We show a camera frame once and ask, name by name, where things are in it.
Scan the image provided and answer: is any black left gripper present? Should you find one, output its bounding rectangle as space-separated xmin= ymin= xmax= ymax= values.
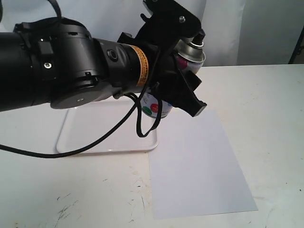
xmin=118 ymin=23 xmax=207 ymax=117

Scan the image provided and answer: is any white dotted spray paint can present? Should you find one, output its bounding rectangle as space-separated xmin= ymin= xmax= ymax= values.
xmin=141 ymin=29 xmax=206 ymax=118

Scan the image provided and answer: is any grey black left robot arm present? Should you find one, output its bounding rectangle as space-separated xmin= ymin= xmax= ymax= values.
xmin=0 ymin=18 xmax=206 ymax=116

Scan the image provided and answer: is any white paper sheet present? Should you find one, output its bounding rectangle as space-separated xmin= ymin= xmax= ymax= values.
xmin=149 ymin=110 xmax=257 ymax=219

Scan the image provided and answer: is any white plastic tray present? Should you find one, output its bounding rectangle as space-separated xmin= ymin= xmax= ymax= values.
xmin=56 ymin=98 xmax=159 ymax=156

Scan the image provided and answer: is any black stand pole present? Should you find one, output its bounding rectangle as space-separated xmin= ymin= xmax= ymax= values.
xmin=288 ymin=23 xmax=304 ymax=64

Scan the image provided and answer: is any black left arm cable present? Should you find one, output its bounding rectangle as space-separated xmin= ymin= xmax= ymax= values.
xmin=0 ymin=0 xmax=179 ymax=159

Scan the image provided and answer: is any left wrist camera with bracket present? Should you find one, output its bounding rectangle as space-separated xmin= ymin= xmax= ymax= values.
xmin=136 ymin=0 xmax=201 ymax=51

